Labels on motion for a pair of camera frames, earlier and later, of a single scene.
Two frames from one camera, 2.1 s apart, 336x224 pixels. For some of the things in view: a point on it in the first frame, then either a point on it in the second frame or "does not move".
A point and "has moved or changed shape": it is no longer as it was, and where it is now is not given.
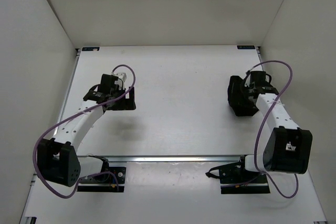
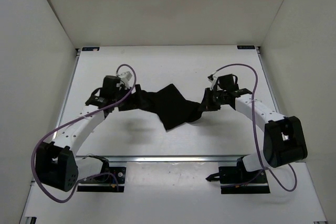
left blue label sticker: (96, 49) does not move
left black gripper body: (124, 103) does not move
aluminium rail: (166, 158) does not move
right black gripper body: (249, 87) → (214, 99)
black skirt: (243, 100) has moved or changed shape
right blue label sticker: (245, 47) does not move
